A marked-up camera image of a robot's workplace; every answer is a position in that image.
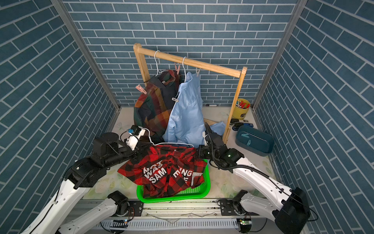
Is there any pink clothespin at collar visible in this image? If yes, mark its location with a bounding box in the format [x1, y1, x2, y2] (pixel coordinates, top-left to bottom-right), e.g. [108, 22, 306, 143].
[174, 63, 181, 75]

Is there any wooden clothes rack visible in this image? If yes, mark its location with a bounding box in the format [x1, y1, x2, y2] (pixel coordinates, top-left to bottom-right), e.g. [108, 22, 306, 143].
[133, 43, 247, 143]

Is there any teal storage box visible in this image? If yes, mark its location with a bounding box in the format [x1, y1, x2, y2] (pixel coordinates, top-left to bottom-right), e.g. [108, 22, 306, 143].
[235, 126, 275, 157]

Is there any dark multicolour plaid shirt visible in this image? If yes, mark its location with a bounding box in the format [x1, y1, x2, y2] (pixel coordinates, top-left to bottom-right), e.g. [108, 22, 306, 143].
[133, 70, 181, 143]

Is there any pink clothespin on sleeve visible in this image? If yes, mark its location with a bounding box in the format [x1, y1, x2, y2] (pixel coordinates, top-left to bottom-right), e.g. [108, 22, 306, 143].
[136, 84, 147, 95]

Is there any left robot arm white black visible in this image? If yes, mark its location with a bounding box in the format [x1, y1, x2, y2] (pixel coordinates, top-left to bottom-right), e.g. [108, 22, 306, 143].
[23, 125, 146, 234]

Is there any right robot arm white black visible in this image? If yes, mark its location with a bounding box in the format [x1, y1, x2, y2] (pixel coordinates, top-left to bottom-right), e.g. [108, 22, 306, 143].
[197, 123, 311, 234]

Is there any blue black stapler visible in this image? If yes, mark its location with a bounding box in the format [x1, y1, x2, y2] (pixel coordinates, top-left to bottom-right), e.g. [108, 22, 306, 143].
[232, 122, 254, 131]

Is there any yellow pen cup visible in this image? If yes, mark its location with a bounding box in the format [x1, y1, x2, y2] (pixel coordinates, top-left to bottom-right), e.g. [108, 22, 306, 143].
[232, 98, 250, 120]

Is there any light blue shirt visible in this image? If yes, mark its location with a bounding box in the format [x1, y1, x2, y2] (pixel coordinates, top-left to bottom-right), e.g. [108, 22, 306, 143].
[162, 72, 226, 149]

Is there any green plastic basket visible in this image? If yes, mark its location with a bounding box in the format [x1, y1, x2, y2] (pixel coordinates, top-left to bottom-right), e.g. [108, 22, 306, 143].
[128, 158, 210, 203]

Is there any white wire hanger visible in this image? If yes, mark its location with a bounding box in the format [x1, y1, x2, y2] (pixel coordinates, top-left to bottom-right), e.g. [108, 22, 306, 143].
[154, 50, 162, 76]
[182, 57, 187, 78]
[140, 127, 194, 148]

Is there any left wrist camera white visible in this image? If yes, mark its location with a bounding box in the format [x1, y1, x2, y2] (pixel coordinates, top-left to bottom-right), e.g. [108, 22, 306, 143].
[126, 125, 146, 151]

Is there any red black plaid shirt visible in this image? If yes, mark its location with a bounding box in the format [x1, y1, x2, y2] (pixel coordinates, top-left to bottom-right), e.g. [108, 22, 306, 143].
[118, 145, 207, 199]

